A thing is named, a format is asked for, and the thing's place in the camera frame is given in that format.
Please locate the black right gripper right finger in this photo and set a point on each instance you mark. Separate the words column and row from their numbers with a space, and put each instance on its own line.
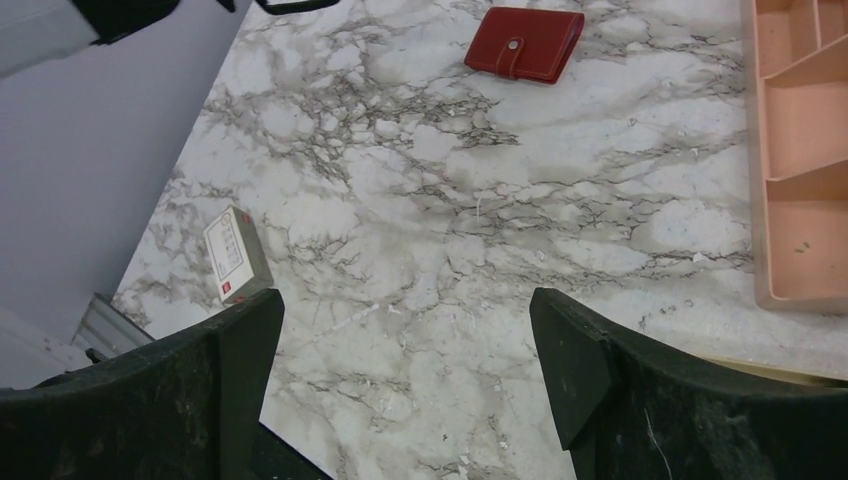
column 627, row 406

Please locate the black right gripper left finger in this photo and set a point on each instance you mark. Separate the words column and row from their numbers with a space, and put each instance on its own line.
column 186, row 406

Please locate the red leather card holder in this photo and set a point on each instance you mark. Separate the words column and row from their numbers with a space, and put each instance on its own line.
column 525, row 44

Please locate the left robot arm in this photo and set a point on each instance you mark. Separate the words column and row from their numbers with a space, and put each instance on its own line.
column 33, row 32

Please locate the small white card box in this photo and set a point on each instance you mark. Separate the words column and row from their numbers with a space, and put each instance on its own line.
column 240, row 267

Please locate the peach plastic file organizer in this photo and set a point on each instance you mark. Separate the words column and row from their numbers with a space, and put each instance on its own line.
column 796, row 109

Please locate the aluminium frame rail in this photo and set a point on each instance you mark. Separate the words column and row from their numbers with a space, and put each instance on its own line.
column 104, row 332

